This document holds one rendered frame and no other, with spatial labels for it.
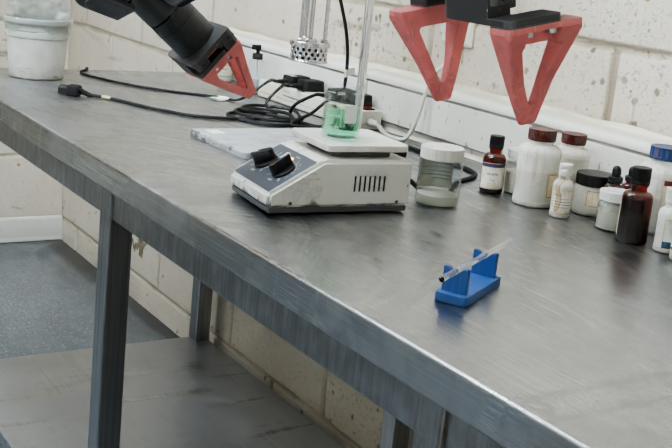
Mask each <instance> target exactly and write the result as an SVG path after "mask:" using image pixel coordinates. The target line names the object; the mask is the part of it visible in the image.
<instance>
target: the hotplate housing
mask: <svg viewBox="0 0 672 448"><path fill-rule="evenodd" d="M279 144H282V145H284V146H286V147H288V148H290V149H292V150H294V151H296V152H298V153H300V154H302V155H304V156H306V157H308V158H310V159H312V160H314V161H316V162H317V163H316V164H315V165H313V166H311V167H310V168H308V169H306V170H305V171H303V172H301V173H299V174H298V175H296V176H294V177H293V178H291V179H289V180H288V181H286V182H284V183H282V184H281V185H279V186H277V187H276V188H274V189H272V190H270V191H269V192H268V191H266V190H265V189H263V188H261V187H260V186H258V185H256V184H255V183H253V182H251V181H250V180H248V179H247V178H245V177H243V176H242V175H240V174H238V173H237V172H235V169H234V172H233V174H231V180H230V182H231V183H233V185H232V190H233V191H235V192H236V193H238V194H240V195H241V196H243V197H244V198H246V199H247V200H249V201H250V202H252V203H253V204H255V205H256V206H258V207H259V208H261V209H262V210H264V211H265V212H267V213H275V214H282V213H310V212H357V211H404V210H405V207H406V206H405V203H408V196H409V187H410V179H411V170H412V163H410V160H408V159H406V158H404V157H401V156H399V155H397V154H394V153H378V152H329V151H325V150H323V149H321V148H319V147H317V146H314V145H312V144H310V143H308V142H306V141H293V140H288V141H286V142H281V143H279ZM279 144H278V145H279Z"/></svg>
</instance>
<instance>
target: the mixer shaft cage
mask: <svg viewBox="0 0 672 448"><path fill-rule="evenodd" d="M310 2H311V10H310ZM330 3H331V0H326V11H325V21H324V31H323V39H321V41H318V40H317V39H316V38H313V31H314V20H315V10H316V0H302V10H301V21H300V32H299V38H298V39H290V40H289V44H290V45H291V53H290V57H289V60H291V61H295V62H301V63H311V64H327V63H328V61H327V52H328V49H329V48H330V43H329V42H328V40H327V34H328V24H329V13H330ZM309 13H310V21H309ZM308 23H309V32H308ZM307 34H308V37H307ZM314 60H315V61H314Z"/></svg>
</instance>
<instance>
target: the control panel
mask: <svg viewBox="0 0 672 448"><path fill-rule="evenodd" d="M273 150H274V153H275V154H277V156H278V158H279V157H281V156H282V155H284V154H286V153H289V154H290V156H291V157H293V158H294V159H293V163H294V164H295V169H294V170H293V171H292V172H291V173H290V174H288V175H286V176H283V177H280V178H273V177H272V175H271V172H270V170H269V167H268V166H266V167H263V168H256V167H255V166H254V163H255V162H254V161H253V160H251V161H249V162H247V163H246V164H244V165H242V166H240V167H239V168H237V169H235V172H237V173H238V174H240V175H242V176H243V177H245V178H247V179H248V180H250V181H251V182H253V183H255V184H256V185H258V186H260V187H261V188H263V189H265V190H266V191H268V192H269V191H270V190H272V189H274V188H276V187H277V186H279V185H281V184H282V183H284V182H286V181H288V180H289V179H291V178H293V177H294V176H296V175H298V174H299V173H301V172H303V171H305V170H306V169H308V168H310V167H311V166H313V165H315V164H316V163H317V162H316V161H314V160H312V159H310V158H308V157H306V156H304V155H302V154H300V153H298V152H296V151H294V150H292V149H290V148H288V147H286V146H284V145H282V144H279V145H277V146H275V147H273ZM278 158H277V159H278Z"/></svg>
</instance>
